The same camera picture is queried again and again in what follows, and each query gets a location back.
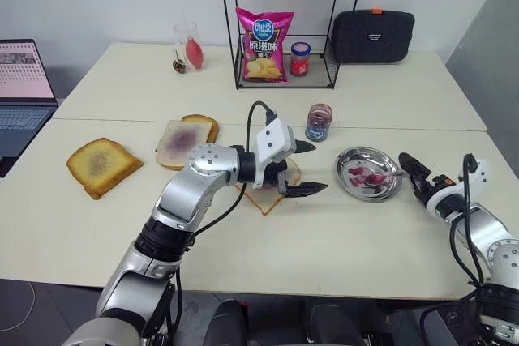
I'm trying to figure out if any white floor cable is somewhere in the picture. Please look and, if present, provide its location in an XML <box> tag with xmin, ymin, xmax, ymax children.
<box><xmin>0</xmin><ymin>280</ymin><xmax>37</xmax><ymax>333</ymax></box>

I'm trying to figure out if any round metal plate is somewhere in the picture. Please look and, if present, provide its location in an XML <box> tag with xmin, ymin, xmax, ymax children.
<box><xmin>334</xmin><ymin>146</ymin><xmax>403</xmax><ymax>203</ymax></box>

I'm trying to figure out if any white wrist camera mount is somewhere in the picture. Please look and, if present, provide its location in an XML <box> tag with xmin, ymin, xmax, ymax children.
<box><xmin>251</xmin><ymin>117</ymin><xmax>298</xmax><ymax>190</ymax></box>
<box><xmin>425</xmin><ymin>158</ymin><xmax>491</xmax><ymax>224</ymax></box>

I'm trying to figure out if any black zip case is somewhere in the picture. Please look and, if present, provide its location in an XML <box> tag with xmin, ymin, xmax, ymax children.
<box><xmin>330</xmin><ymin>8</ymin><xmax>416</xmax><ymax>65</ymax></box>

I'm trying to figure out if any brown toast slice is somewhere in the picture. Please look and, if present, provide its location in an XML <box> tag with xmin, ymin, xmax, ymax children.
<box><xmin>181</xmin><ymin>113</ymin><xmax>221</xmax><ymax>144</ymax></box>

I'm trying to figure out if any dark rounded shape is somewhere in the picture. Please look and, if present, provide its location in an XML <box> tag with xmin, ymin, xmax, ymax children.
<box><xmin>303</xmin><ymin>297</ymin><xmax>367</xmax><ymax>346</ymax></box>
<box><xmin>202</xmin><ymin>299</ymin><xmax>249</xmax><ymax>346</ymax></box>

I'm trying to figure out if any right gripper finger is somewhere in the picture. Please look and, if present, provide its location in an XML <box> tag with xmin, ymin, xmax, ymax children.
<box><xmin>406</xmin><ymin>170</ymin><xmax>427</xmax><ymax>203</ymax></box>
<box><xmin>398</xmin><ymin>152</ymin><xmax>433</xmax><ymax>179</ymax></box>

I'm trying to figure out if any pink potato chips bag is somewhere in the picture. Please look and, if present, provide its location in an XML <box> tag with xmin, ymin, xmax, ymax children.
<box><xmin>235</xmin><ymin>6</ymin><xmax>295</xmax><ymax>84</ymax></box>

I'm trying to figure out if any small brown round object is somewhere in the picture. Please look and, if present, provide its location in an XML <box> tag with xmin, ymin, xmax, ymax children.
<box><xmin>172</xmin><ymin>49</ymin><xmax>188</xmax><ymax>75</ymax></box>

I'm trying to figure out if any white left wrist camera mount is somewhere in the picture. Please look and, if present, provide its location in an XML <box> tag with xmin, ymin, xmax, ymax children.
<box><xmin>251</xmin><ymin>117</ymin><xmax>298</xmax><ymax>190</ymax></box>

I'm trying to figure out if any clear glass cup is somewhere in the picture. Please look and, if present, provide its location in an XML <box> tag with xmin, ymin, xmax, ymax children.
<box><xmin>174</xmin><ymin>13</ymin><xmax>200</xmax><ymax>68</ymax></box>

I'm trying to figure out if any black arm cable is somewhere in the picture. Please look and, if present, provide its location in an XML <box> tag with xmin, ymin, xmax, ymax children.
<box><xmin>448</xmin><ymin>153</ymin><xmax>488</xmax><ymax>294</ymax></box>
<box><xmin>178</xmin><ymin>100</ymin><xmax>281</xmax><ymax>250</ymax></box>

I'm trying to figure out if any white bread slice purple jam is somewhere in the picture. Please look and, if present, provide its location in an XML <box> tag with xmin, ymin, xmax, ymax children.
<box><xmin>155</xmin><ymin>119</ymin><xmax>215</xmax><ymax>172</ymax></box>

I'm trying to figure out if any glass jar of purple jam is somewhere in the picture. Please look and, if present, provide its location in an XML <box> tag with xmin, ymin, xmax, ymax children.
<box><xmin>304</xmin><ymin>103</ymin><xmax>334</xmax><ymax>143</ymax></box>

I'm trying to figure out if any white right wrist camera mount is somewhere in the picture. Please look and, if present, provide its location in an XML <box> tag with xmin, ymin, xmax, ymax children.
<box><xmin>425</xmin><ymin>158</ymin><xmax>491</xmax><ymax>224</ymax></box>

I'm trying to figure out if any black wire shelf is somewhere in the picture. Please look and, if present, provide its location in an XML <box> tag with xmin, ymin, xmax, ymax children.
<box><xmin>217</xmin><ymin>0</ymin><xmax>370</xmax><ymax>91</ymax></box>

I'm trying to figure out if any open laptop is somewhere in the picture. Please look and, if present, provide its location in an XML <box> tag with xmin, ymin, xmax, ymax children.
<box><xmin>0</xmin><ymin>39</ymin><xmax>60</xmax><ymax>179</ymax></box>

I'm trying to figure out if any yellow toast slice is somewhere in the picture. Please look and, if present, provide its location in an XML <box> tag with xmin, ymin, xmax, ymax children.
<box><xmin>80</xmin><ymin>162</ymin><xmax>145</xmax><ymax>202</ymax></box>
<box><xmin>66</xmin><ymin>137</ymin><xmax>144</xmax><ymax>194</ymax></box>

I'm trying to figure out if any red sauce jar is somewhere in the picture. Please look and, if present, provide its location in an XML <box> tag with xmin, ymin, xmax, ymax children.
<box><xmin>290</xmin><ymin>41</ymin><xmax>311</xmax><ymax>79</ymax></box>

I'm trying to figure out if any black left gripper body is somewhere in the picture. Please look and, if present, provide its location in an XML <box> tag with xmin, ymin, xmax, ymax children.
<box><xmin>261</xmin><ymin>156</ymin><xmax>291</xmax><ymax>193</ymax></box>

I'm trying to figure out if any red oval object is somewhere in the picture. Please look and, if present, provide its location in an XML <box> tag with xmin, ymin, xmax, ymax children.
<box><xmin>184</xmin><ymin>36</ymin><xmax>208</xmax><ymax>72</ymax></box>

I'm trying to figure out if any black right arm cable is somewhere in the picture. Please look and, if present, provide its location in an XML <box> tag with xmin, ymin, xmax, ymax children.
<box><xmin>448</xmin><ymin>153</ymin><xmax>488</xmax><ymax>294</ymax></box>

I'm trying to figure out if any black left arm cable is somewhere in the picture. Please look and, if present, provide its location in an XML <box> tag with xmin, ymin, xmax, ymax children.
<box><xmin>178</xmin><ymin>100</ymin><xmax>281</xmax><ymax>250</ymax></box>

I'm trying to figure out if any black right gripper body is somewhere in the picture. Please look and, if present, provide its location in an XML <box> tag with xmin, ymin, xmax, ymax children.
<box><xmin>422</xmin><ymin>173</ymin><xmax>460</xmax><ymax>202</ymax></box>

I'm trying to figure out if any metal spoon with jam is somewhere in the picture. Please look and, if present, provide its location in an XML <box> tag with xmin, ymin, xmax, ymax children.
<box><xmin>363</xmin><ymin>170</ymin><xmax>410</xmax><ymax>187</ymax></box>

